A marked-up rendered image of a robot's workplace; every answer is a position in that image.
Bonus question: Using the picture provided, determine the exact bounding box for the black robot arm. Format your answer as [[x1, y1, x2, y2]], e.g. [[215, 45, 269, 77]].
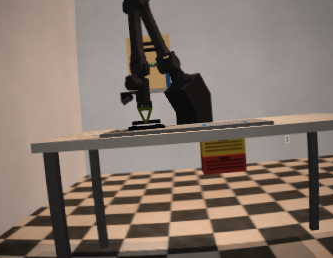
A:
[[120, 0, 192, 106]]

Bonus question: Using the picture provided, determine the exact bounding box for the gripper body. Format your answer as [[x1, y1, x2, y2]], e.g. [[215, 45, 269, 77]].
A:
[[137, 90, 152, 108]]

